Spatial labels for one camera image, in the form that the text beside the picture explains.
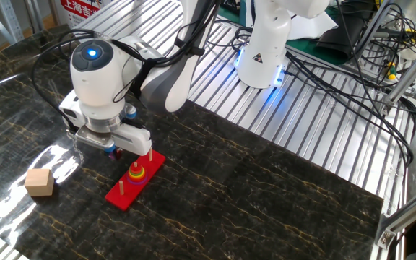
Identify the red white sign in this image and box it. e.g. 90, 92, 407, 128
58, 0, 104, 28

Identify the aluminium corner frame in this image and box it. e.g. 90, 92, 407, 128
373, 178, 416, 250

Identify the green cutting mat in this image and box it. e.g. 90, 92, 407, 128
217, 3, 352, 68

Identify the black table cable bundle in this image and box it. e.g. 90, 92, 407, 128
207, 21, 416, 169

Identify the black pouch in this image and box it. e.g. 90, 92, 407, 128
318, 1, 368, 61

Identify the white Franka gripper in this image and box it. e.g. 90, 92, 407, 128
58, 93, 153, 162

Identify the plain wooden cube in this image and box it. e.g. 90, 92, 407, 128
24, 168, 55, 198

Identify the large purple Hanoi ring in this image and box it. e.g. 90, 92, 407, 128
126, 175, 148, 186

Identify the black marble pattern mat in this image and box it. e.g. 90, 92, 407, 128
0, 23, 384, 260

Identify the yellow green screwdriver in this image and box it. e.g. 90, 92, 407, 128
386, 61, 397, 81

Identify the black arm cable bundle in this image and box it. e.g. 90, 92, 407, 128
30, 0, 223, 127

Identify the white paper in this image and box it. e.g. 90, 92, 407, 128
286, 10, 339, 41

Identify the aluminium camera post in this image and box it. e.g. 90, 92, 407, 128
383, 39, 416, 109

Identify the red Hanoi base with pegs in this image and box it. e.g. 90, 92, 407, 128
104, 147, 167, 212

